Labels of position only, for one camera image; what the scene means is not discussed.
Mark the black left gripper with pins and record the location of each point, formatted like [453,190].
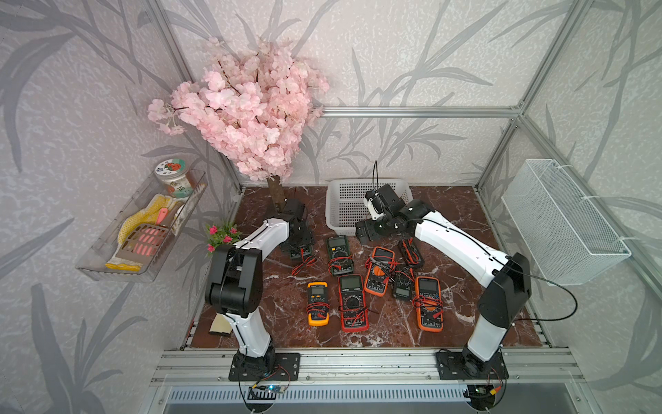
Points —
[308,237]

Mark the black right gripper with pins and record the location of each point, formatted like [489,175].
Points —
[366,223]

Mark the dark green multimeter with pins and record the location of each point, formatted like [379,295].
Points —
[301,253]
[340,257]

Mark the orange Victor multimeter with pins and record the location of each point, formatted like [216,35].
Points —
[379,267]

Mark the large red Aneng multimeter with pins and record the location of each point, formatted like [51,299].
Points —
[353,310]

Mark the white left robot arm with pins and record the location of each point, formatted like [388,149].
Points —
[234,285]

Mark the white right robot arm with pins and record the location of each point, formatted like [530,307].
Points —
[505,278]

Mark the white plastic perforated basket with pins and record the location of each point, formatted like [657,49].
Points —
[345,205]

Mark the slim black multimeter with probes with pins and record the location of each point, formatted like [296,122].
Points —
[410,253]

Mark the small black multimeter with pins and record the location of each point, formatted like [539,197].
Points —
[403,283]

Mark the orange multimeter front right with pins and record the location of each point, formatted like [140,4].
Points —
[428,304]

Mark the yellow Aneng multimeter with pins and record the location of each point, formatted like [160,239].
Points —
[318,308]

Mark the small potted pink flowers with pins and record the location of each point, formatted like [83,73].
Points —
[222,234]

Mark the pink cherry blossom tree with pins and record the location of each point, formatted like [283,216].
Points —
[251,108]

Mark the jar with strawberry lid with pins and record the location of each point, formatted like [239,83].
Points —
[173,174]

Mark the black yellow work glove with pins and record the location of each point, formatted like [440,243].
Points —
[220,326]

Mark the pink brown grater tool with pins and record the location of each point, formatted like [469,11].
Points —
[143,243]

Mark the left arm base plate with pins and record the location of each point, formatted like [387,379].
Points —
[271,367]

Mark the clear acrylic wall shelf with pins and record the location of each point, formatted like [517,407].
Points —
[98,262]

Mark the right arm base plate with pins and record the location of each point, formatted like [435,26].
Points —
[465,366]

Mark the white wire mesh basket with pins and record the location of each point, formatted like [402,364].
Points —
[567,236]

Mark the aluminium front rail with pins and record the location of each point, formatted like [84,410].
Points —
[371,366]

